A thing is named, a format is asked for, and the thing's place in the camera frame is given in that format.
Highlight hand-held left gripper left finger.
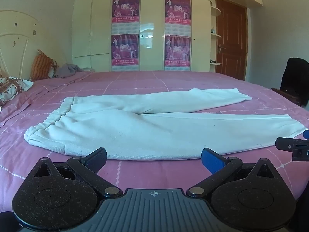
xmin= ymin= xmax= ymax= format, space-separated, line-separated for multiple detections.
xmin=25 ymin=147 xmax=123 ymax=199

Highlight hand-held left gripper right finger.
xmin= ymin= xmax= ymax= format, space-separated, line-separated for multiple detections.
xmin=187 ymin=147 xmax=285 ymax=199

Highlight white pants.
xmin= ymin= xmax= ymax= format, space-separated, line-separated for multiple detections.
xmin=24 ymin=88 xmax=308 ymax=162

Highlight wooden chair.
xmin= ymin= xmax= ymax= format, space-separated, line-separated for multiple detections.
xmin=271 ymin=87 xmax=305 ymax=107

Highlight black garment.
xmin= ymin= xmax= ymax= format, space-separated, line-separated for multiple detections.
xmin=279 ymin=57 xmax=309 ymax=102

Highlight grey crumpled cloth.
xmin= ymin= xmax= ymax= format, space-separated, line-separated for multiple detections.
xmin=54 ymin=63 xmax=85 ymax=78

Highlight bed with pink checked bedspread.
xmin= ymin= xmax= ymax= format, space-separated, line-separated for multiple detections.
xmin=0 ymin=71 xmax=309 ymax=223

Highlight orange woven bag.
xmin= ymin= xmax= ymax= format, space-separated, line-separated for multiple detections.
xmin=31 ymin=49 xmax=58 ymax=82

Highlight heart patterned pillow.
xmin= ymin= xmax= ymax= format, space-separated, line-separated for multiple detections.
xmin=0 ymin=77 xmax=34 ymax=107

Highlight brown wooden door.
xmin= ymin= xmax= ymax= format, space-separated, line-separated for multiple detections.
xmin=215 ymin=0 xmax=249 ymax=81

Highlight cream corner shelf unit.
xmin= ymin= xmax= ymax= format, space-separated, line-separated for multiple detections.
xmin=210 ymin=4 xmax=222 ymax=66

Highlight cream glossy wardrobe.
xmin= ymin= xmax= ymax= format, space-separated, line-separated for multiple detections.
xmin=72 ymin=0 xmax=263 ymax=72

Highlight cream curved headboard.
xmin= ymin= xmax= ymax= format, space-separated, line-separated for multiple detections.
xmin=0 ymin=10 xmax=68 ymax=83

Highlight purple wall poster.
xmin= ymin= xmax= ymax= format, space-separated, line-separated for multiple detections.
xmin=111 ymin=34 xmax=139 ymax=67
xmin=164 ymin=35 xmax=191 ymax=68
xmin=165 ymin=0 xmax=191 ymax=25
xmin=111 ymin=0 xmax=141 ymax=24

